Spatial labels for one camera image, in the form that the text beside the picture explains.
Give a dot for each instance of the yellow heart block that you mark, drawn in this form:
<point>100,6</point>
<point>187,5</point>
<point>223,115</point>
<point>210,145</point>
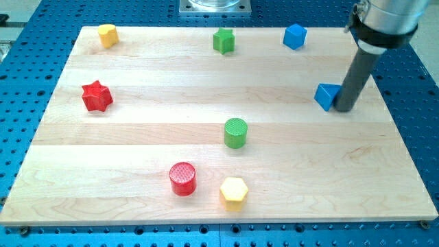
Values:
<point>108,35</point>

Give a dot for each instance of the blue perforated table plate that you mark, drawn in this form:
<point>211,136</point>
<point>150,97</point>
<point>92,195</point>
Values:
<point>34,63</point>

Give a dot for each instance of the red cylinder block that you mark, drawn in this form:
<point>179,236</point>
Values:
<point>182,176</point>

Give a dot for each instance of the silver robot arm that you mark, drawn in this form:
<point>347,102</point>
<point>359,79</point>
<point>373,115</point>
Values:
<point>385,24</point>

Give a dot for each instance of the red star block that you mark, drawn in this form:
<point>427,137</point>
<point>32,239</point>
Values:
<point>96,96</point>

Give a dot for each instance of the blue triangle block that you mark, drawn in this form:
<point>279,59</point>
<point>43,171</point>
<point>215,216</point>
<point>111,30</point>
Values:
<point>325,95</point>

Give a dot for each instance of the wooden board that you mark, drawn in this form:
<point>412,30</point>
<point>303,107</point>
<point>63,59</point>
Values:
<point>172,94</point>

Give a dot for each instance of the green star block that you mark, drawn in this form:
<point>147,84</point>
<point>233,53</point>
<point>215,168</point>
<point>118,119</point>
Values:
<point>224,41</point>

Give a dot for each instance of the yellow hexagon block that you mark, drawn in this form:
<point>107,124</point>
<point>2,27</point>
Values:
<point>232,193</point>

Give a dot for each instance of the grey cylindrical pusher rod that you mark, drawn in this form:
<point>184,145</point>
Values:
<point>358,73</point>

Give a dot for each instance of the green cylinder block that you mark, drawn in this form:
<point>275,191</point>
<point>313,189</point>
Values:
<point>235,131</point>

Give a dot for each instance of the blue cube block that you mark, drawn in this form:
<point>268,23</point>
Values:
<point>294,36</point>

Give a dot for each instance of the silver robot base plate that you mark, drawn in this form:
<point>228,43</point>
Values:
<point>214,7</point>

